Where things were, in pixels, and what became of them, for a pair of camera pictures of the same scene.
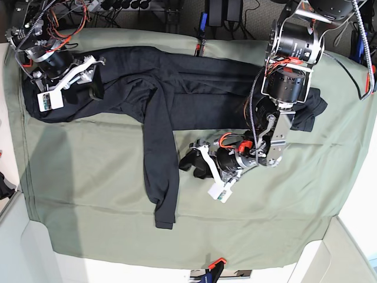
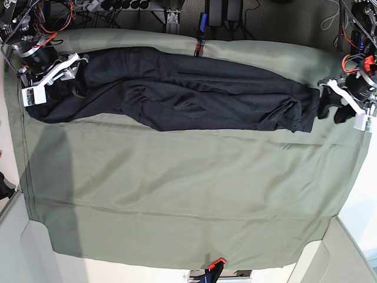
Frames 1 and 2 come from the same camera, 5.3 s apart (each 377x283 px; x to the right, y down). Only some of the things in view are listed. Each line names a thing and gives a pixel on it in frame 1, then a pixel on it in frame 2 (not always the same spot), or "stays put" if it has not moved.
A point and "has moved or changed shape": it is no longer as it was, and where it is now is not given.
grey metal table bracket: x=172 y=23 stays put
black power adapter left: x=215 y=13 stays put
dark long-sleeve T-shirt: x=169 y=90 has moved or changed shape
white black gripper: x=229 y=152 -> x=330 y=98
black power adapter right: x=234 y=10 stays put
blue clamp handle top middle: x=203 y=21 stays put
